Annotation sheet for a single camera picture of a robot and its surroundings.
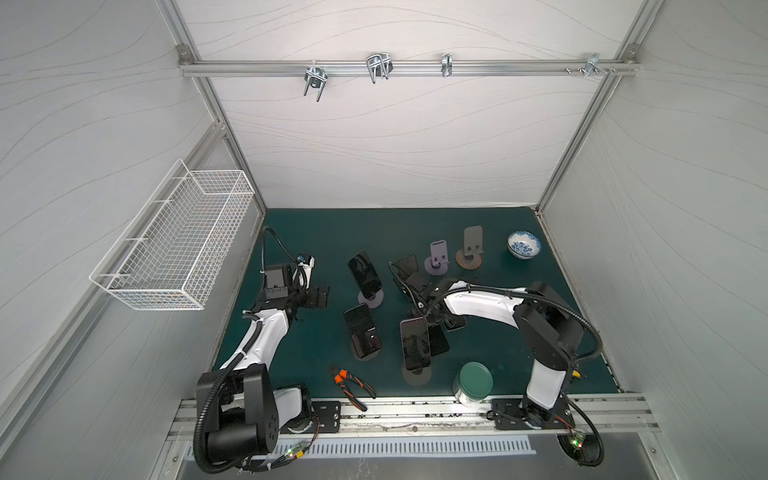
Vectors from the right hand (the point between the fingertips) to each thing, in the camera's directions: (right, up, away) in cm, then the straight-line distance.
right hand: (427, 312), depth 92 cm
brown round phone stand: (+17, +16, +13) cm, 27 cm away
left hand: (-34, +10, -2) cm, 36 cm away
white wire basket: (-63, +21, -22) cm, 70 cm away
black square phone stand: (-8, +15, -5) cm, 18 cm away
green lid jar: (+9, -12, -20) cm, 25 cm away
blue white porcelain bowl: (+38, +21, +16) cm, 46 cm away
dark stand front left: (-18, -9, -11) cm, 23 cm away
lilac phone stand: (+5, +15, +7) cm, 17 cm away
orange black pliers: (-25, -14, -12) cm, 31 cm away
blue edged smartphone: (+5, +3, -18) cm, 19 cm away
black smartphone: (-19, -1, -15) cm, 24 cm away
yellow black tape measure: (+38, -13, -13) cm, 42 cm away
